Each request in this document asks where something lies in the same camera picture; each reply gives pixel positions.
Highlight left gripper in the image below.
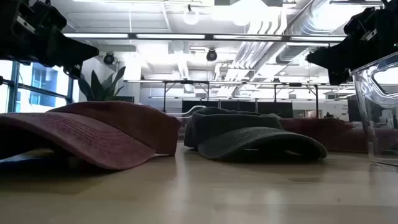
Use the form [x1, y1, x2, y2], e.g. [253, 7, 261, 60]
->
[14, 0, 100, 80]

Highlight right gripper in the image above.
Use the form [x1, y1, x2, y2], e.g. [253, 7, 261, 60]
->
[305, 4, 398, 86]

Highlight maroon baseball cap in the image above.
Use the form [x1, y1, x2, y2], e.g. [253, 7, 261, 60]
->
[278, 117, 398, 154]
[0, 100, 183, 171]

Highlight green snake plant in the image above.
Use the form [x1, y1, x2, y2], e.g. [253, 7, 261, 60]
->
[77, 65, 127, 102]

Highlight black monitor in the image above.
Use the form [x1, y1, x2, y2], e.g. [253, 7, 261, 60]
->
[115, 95, 135, 104]

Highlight black partition panels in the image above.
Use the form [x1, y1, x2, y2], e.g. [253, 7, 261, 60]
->
[182, 100, 294, 119]

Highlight long ceiling light strip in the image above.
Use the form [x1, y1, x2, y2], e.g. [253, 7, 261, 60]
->
[63, 32, 346, 44]

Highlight window with dark frame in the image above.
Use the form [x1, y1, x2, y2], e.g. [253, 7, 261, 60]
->
[0, 60, 75, 113]

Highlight silver ventilation duct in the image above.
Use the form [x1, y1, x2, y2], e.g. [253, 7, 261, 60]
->
[275, 0, 385, 65]

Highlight white ring ceiling lamp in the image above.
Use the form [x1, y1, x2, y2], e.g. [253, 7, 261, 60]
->
[182, 8, 200, 26]

